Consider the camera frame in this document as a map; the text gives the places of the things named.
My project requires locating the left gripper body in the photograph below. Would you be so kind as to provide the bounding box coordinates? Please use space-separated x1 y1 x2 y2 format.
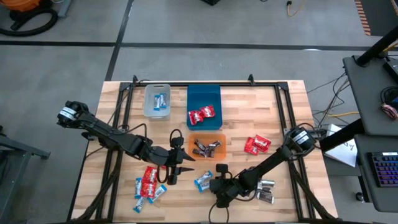
161 137 187 185

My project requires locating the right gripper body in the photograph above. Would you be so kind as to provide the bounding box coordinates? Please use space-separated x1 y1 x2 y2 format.
208 163 246 209

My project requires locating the red candy pack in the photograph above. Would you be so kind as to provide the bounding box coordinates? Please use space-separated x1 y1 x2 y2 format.
243 136 259 156
198 104 217 119
252 134 272 153
142 166 160 184
188 109 205 127
140 182 157 198

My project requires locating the orange translucent plastic bin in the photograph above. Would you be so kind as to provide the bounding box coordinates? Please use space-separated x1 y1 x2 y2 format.
188 133 227 161

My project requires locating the clear grey plastic bin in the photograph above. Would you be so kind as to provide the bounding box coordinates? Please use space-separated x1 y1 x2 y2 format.
142 83 172 122

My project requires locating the blue plastic bin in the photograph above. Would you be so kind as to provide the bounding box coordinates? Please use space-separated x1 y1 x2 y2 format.
186 83 223 131

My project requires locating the white paper sheet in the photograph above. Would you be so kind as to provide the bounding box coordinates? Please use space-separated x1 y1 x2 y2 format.
323 123 358 169

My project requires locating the black desk support bar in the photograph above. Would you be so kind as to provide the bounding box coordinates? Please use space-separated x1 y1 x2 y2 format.
319 118 364 153

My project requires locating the grey desk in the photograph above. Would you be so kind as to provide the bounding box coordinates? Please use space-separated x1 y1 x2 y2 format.
353 134 398 214
343 55 398 138

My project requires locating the grey metal bench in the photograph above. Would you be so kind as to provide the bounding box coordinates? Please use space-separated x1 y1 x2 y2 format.
0 124 51 224

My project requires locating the backlit keyboard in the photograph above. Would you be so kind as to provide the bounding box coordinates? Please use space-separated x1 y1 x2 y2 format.
368 151 398 189

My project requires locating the grey metal base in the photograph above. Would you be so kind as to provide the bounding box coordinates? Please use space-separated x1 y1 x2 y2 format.
57 0 73 18

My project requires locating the black pole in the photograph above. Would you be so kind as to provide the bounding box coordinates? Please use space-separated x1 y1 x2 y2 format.
356 26 398 68

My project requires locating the orange shop vacuum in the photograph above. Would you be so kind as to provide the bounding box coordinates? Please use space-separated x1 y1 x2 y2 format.
7 0 43 30

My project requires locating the black mat with striped edge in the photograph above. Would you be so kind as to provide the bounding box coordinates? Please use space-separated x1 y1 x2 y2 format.
354 0 398 37

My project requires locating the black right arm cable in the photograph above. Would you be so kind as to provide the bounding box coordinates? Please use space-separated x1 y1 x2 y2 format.
207 201 231 224

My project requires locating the black metal table frame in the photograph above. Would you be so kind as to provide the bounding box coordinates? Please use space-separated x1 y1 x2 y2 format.
70 74 340 223

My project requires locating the yellow cable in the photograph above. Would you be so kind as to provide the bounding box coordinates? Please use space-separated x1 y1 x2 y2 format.
285 0 308 18

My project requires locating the red black cable bundle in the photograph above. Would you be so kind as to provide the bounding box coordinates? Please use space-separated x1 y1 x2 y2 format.
381 103 398 121

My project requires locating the black cable coil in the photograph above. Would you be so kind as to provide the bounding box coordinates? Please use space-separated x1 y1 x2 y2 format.
379 86 398 105

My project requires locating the black vacuum hose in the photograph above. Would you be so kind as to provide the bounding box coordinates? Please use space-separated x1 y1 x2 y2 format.
0 6 59 37

